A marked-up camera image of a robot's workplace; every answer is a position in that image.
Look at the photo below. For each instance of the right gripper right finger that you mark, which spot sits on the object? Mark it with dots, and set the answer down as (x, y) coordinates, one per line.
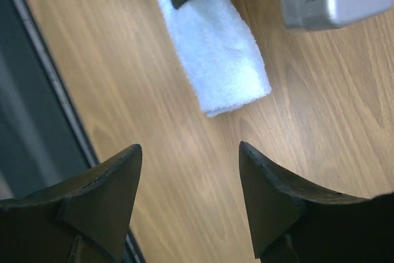
(292, 219)

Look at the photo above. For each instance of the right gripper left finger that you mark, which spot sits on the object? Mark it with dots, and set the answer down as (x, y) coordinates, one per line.
(83, 219)

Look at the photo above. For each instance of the light blue towel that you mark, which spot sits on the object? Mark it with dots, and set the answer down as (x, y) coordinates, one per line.
(218, 53)

